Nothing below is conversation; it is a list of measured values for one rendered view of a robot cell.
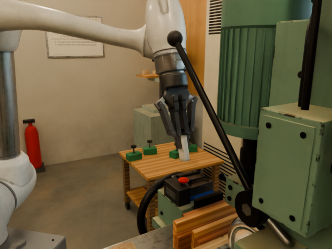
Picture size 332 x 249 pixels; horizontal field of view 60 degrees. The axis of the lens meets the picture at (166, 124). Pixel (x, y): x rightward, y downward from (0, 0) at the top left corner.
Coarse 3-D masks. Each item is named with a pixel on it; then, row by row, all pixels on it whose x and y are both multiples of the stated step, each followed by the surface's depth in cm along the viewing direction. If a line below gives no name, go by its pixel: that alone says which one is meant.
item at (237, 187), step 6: (234, 174) 72; (228, 180) 70; (234, 180) 69; (228, 186) 70; (234, 186) 68; (240, 186) 67; (252, 186) 66; (228, 192) 71; (234, 192) 69; (228, 198) 70; (234, 198) 69; (234, 204) 69
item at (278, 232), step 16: (176, 32) 62; (176, 48) 62; (192, 80) 58; (208, 112) 55; (224, 144) 53; (240, 176) 50; (240, 192) 48; (240, 208) 49; (256, 208) 45; (256, 224) 46; (272, 224) 45; (288, 240) 43
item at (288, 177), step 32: (288, 128) 35; (320, 128) 32; (256, 160) 41; (288, 160) 36; (320, 160) 33; (256, 192) 41; (288, 192) 36; (320, 192) 34; (288, 224) 37; (320, 224) 36
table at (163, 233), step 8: (152, 224) 89; (160, 224) 85; (152, 232) 77; (160, 232) 77; (168, 232) 77; (128, 240) 74; (136, 240) 74; (144, 240) 74; (152, 240) 74; (160, 240) 74; (168, 240) 74; (104, 248) 71; (144, 248) 71; (152, 248) 71; (160, 248) 71; (168, 248) 71
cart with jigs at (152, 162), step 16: (160, 144) 258; (192, 144) 242; (128, 160) 220; (144, 160) 222; (160, 160) 222; (176, 160) 222; (192, 160) 222; (208, 160) 222; (128, 176) 243; (144, 176) 196; (160, 176) 196; (128, 192) 244; (144, 192) 244; (128, 208) 249
